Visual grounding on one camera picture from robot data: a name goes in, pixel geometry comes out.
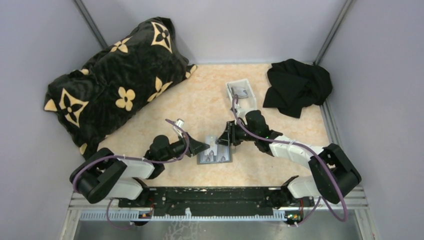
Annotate white plastic card tray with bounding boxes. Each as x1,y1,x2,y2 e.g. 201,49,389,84
226,78,258,118

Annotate aluminium frame rail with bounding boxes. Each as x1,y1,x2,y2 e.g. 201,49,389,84
67,186,369,213

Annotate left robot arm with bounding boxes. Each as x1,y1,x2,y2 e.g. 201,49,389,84
69,135,210,207

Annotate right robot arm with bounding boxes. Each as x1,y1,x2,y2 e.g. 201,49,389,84
216,110,362,206

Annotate white cable duct strip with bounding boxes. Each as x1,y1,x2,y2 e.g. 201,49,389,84
79,208,287,222

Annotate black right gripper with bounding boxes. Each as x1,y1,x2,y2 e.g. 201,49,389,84
215,120,258,147

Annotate silver grey card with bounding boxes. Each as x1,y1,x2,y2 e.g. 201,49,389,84
199,149,215,164

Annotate grey cards in tray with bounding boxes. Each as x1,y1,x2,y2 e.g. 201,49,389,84
230,86,249,99

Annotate black floral pillow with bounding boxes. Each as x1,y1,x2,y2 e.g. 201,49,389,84
44,17,197,159

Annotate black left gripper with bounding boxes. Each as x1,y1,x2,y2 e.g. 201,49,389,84
160,131,210,163

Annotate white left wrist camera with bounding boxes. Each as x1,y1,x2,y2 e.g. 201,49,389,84
173,118,185,136

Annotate grey card holder wallet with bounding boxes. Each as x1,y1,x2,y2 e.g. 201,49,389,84
197,145,233,165

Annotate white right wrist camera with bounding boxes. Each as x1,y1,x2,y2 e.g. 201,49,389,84
231,101,244,118

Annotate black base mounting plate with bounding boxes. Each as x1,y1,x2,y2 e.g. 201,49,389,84
118,186,315,217

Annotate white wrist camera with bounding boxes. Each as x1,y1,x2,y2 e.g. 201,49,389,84
173,118,185,136
231,101,244,118

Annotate black crumpled cloth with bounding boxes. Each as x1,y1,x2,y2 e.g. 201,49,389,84
262,58,333,119

